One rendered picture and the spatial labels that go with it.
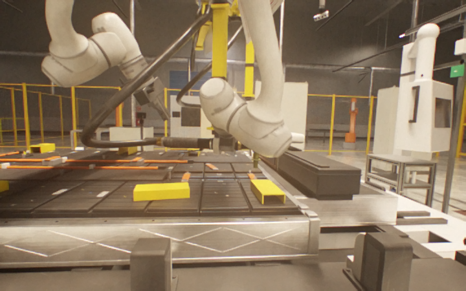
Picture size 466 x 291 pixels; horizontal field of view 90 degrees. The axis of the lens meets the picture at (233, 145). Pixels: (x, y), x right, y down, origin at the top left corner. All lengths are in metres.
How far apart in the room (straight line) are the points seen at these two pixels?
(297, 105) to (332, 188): 4.86
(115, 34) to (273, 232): 0.76
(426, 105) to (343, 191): 2.67
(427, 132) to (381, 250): 2.89
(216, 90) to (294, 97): 5.02
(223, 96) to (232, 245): 0.39
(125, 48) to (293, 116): 4.95
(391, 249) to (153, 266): 0.45
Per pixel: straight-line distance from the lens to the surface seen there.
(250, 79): 1.60
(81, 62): 0.85
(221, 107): 0.65
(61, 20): 0.81
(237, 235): 0.64
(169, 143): 1.04
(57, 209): 0.78
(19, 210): 0.84
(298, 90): 5.68
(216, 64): 0.99
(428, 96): 3.45
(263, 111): 0.60
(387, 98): 6.97
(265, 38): 0.58
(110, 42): 0.89
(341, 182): 0.85
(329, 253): 1.02
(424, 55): 3.80
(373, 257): 0.62
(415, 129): 3.47
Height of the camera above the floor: 1.25
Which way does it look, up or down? 6 degrees down
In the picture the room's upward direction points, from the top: 1 degrees clockwise
